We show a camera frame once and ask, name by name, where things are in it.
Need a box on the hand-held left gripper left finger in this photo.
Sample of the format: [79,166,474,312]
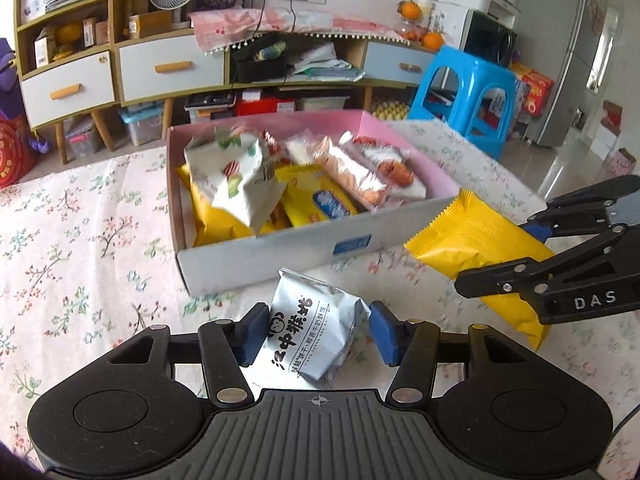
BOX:
[106,301,272,408]

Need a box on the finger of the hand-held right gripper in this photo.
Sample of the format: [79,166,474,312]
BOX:
[454,226,640,307]
[519,174,640,246]

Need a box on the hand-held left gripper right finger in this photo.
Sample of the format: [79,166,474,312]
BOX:
[370,301,535,407]

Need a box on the plain yellow snack packet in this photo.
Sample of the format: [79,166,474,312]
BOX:
[404,188,557,352]

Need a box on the white monkey print packet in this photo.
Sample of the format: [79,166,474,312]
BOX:
[247,267,372,391]

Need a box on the pink lined cardboard box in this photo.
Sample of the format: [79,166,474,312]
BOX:
[166,110,461,297]

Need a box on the large yellow biscuit packet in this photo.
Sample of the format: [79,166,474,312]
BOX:
[176,164,257,248]

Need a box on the pink nut snack packet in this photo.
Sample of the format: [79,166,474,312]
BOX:
[340,130,430,200]

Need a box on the yellow packet with blue print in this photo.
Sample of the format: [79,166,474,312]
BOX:
[274,164,360,228]

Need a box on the white nut print packet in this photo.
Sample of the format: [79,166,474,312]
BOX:
[184,126,288,237]

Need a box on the clear biscuit pack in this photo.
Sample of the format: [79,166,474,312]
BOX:
[311,132,392,209]

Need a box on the red white carton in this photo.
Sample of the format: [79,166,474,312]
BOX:
[600,101,625,133]

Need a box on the red orange snack carton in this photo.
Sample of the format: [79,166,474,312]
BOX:
[510,62,553,116]

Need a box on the silver refrigerator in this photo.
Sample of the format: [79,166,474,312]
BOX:
[515,0,608,148]

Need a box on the blue plastic stool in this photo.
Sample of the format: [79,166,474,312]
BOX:
[407,45,523,160]

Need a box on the yellow egg tray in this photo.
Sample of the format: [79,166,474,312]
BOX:
[372,100,413,121]

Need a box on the black microwave oven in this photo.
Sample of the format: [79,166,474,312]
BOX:
[460,10,518,68]

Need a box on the white printer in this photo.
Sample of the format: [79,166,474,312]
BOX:
[487,0,521,26]

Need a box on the white printed carton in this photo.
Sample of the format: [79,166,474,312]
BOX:
[430,2,471,51]

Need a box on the red flat box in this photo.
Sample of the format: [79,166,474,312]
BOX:
[235,87,296,116]

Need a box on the blue lidded storage bin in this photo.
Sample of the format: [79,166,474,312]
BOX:
[120,102,166,146]

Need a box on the glass fruit bowl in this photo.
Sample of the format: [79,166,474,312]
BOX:
[395,19,423,41]

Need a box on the clear plastic storage bin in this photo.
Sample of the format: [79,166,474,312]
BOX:
[65,117,103,158]

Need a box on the pile of papers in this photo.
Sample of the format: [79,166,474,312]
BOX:
[290,42,366,81]

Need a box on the wooden drawer cabinet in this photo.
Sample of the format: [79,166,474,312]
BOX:
[112,25,231,138]

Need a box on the red cartoon face barrel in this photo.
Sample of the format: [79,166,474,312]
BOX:
[0,115,38,191]

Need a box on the tall wooden shelf cabinet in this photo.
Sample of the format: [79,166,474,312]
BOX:
[12,0,121,163]

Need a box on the pink floral cloth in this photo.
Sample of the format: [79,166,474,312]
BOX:
[189,7,418,56]

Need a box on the brown cardboard box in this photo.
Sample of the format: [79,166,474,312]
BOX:
[127,10,173,38]

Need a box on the small brown carton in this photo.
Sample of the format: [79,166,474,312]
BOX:
[82,17,108,46]

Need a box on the yellow orange figurine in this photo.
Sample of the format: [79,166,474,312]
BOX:
[52,22,83,58]

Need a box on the small white carton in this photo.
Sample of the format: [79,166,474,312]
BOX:
[34,27,56,66]

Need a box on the purple plush toy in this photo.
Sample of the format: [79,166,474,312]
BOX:
[0,37,51,153]

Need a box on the white product box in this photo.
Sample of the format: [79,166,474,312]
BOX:
[20,0,48,23]

